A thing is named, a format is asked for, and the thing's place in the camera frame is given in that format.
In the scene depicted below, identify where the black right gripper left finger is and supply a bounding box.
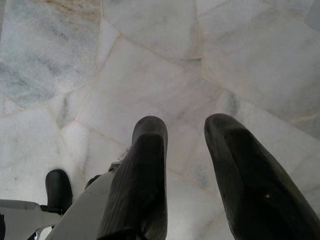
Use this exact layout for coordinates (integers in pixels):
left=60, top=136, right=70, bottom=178
left=96, top=115, right=169, bottom=240

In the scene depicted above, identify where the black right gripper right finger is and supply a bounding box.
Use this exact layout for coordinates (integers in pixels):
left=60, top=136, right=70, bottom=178
left=203, top=113, right=320, bottom=240

